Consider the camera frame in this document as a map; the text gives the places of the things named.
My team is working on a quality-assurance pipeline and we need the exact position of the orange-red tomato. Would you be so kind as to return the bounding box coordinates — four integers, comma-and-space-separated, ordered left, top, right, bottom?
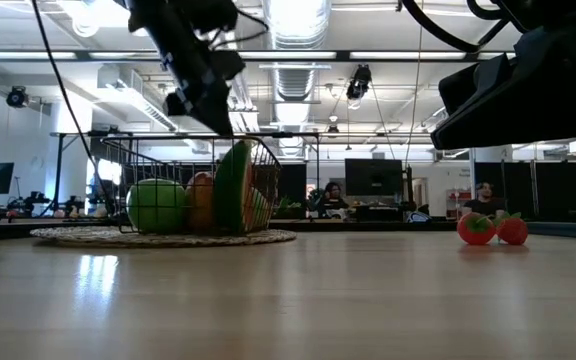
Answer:
184, 171, 216, 232

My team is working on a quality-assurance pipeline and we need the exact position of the round woven placemat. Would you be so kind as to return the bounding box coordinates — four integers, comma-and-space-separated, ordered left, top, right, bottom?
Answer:
30, 225, 298, 250

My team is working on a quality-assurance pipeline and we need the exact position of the metal wire basket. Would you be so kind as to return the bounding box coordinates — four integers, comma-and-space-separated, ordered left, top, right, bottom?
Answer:
100, 133, 283, 235

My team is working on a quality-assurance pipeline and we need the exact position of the red storage shelf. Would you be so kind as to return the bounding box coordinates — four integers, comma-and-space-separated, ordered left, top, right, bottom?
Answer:
445, 188, 473, 221

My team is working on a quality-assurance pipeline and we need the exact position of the narrow black room partition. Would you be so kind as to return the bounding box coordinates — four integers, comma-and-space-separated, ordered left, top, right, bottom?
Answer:
275, 163, 308, 207

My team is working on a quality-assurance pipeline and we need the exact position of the thin hanging cord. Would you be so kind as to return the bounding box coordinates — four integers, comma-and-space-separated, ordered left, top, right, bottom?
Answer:
404, 19, 426, 169

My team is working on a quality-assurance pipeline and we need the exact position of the person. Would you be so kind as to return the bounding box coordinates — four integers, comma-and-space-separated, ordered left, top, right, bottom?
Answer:
317, 181, 352, 221
462, 181, 508, 219

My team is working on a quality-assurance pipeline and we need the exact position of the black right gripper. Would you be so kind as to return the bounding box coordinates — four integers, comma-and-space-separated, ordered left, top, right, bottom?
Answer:
430, 4, 576, 152

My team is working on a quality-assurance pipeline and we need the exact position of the white rectangular air duct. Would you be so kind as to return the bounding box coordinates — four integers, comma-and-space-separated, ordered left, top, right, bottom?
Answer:
96, 64, 180, 132

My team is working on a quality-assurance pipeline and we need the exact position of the green potted plant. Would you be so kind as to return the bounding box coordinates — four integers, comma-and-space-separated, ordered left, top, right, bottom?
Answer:
273, 195, 303, 220

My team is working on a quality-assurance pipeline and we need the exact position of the wide black room partition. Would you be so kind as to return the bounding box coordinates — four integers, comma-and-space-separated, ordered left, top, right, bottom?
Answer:
474, 158, 576, 224

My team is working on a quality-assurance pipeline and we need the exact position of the watermelon slice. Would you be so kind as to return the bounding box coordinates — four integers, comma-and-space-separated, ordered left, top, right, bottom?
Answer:
212, 140, 273, 235

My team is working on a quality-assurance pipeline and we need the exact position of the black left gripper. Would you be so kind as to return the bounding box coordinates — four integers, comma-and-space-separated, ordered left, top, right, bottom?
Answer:
126, 0, 247, 137

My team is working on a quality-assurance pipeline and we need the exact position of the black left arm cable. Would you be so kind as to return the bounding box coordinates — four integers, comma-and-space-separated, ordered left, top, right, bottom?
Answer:
30, 0, 118, 214

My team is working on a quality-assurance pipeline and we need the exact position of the black ceiling spot lamp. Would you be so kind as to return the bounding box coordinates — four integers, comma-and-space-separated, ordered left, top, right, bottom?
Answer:
346, 63, 373, 100
5, 85, 29, 109

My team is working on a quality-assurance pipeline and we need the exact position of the black aluminium table frame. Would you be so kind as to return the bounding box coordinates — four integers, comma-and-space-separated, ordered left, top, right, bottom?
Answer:
0, 217, 576, 242

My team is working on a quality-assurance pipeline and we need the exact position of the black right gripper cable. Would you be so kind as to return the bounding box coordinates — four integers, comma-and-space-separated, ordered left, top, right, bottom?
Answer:
400, 0, 525, 54

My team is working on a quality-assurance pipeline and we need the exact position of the green apple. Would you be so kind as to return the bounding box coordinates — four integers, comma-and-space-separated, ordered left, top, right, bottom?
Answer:
126, 178, 188, 235

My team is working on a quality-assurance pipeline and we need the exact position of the black monitor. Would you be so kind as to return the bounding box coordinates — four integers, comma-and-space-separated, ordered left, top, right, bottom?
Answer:
344, 158, 405, 197

